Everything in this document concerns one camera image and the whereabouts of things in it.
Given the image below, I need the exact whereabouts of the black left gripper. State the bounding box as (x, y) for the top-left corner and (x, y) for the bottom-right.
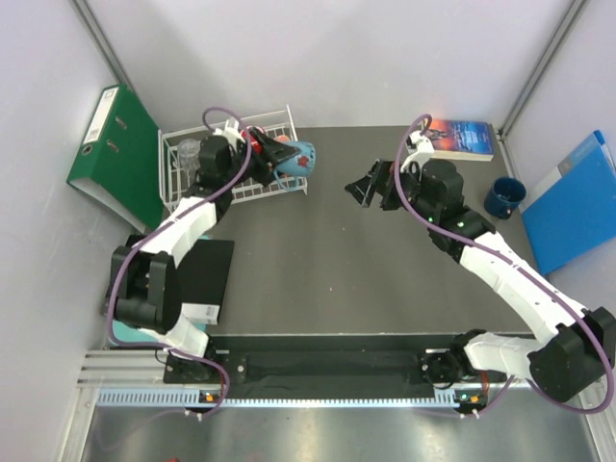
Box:
(221, 126), (299, 188)

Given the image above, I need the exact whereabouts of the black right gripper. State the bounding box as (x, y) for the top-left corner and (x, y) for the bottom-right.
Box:
(345, 160), (438, 224)

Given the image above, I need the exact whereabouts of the light blue ceramic mug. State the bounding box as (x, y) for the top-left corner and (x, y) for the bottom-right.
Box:
(272, 140), (317, 192)

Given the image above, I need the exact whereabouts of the dark blue ceramic mug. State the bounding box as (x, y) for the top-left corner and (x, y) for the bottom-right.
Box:
(483, 177), (526, 219)

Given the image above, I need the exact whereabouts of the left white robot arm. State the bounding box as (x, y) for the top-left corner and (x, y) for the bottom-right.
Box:
(107, 126), (317, 382)

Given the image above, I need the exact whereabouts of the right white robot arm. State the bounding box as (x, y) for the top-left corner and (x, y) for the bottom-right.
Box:
(345, 160), (615, 403)

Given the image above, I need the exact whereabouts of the red ceramic mug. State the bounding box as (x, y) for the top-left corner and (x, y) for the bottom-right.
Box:
(247, 126), (267, 150)

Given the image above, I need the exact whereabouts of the clear drinking glass left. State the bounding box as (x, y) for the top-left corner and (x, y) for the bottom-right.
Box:
(177, 139), (201, 176)

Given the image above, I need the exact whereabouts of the blue cover paperback book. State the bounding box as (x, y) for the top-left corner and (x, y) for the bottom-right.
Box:
(424, 119), (496, 162)

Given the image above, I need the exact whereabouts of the black book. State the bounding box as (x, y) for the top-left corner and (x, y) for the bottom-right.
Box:
(106, 239), (235, 334)

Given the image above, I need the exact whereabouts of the green lever arch binder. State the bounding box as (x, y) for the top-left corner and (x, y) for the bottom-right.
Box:
(66, 85), (164, 233)

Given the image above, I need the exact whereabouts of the blue folder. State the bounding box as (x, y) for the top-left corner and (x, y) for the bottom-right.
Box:
(522, 130), (615, 275)

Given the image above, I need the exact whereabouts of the teal notebook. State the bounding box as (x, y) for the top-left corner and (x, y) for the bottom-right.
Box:
(112, 321), (153, 347)

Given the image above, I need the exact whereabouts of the white wire dish rack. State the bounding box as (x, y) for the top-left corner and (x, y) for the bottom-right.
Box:
(158, 105), (308, 213)

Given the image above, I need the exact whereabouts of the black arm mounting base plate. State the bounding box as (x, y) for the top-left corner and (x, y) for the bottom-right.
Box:
(162, 334), (492, 399)

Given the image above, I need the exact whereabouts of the aluminium frame rail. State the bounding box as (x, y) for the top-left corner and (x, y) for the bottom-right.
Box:
(77, 349), (167, 388)

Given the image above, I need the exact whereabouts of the grey slotted cable duct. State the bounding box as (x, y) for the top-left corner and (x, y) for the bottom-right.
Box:
(96, 388), (460, 409)

